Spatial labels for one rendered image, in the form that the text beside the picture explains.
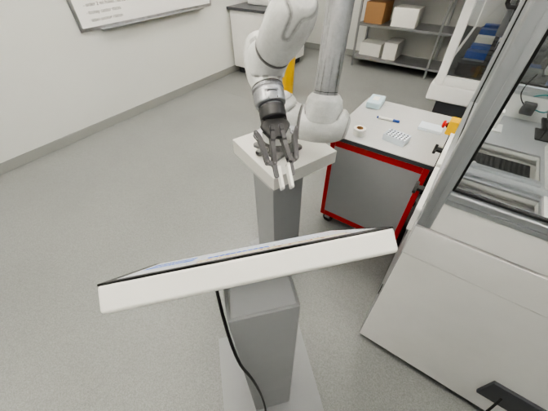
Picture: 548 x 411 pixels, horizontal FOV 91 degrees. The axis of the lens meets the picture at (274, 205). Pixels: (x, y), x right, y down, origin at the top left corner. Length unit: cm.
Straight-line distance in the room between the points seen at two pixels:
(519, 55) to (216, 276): 68
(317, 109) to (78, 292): 181
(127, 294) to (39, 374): 156
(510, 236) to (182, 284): 81
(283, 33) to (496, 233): 74
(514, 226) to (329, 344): 111
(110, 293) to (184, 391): 121
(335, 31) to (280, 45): 51
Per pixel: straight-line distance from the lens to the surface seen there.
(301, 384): 159
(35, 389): 202
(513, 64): 74
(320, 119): 121
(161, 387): 172
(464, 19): 209
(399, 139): 166
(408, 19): 515
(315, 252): 49
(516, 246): 96
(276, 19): 71
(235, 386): 160
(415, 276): 113
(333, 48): 120
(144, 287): 50
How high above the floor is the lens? 158
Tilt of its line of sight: 44 degrees down
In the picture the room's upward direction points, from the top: 1 degrees counter-clockwise
